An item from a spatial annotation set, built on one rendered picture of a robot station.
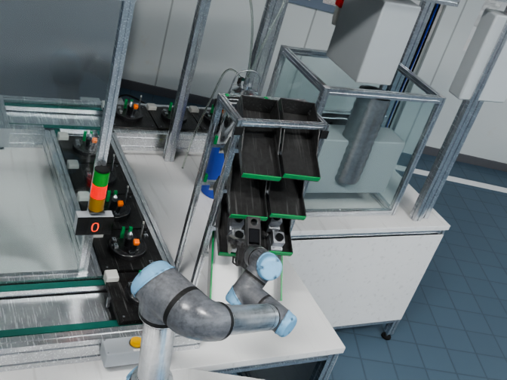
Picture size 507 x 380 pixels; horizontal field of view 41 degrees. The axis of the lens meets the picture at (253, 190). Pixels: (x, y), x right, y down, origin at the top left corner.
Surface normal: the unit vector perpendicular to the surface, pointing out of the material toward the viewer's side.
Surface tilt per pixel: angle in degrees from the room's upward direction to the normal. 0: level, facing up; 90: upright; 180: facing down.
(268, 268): 65
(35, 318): 0
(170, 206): 0
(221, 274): 45
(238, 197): 25
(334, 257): 90
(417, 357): 0
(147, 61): 90
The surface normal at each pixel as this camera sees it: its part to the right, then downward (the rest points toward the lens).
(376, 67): 0.38, 0.56
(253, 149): 0.33, -0.52
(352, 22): -0.89, 0.00
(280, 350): 0.26, -0.83
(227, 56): 0.06, 0.53
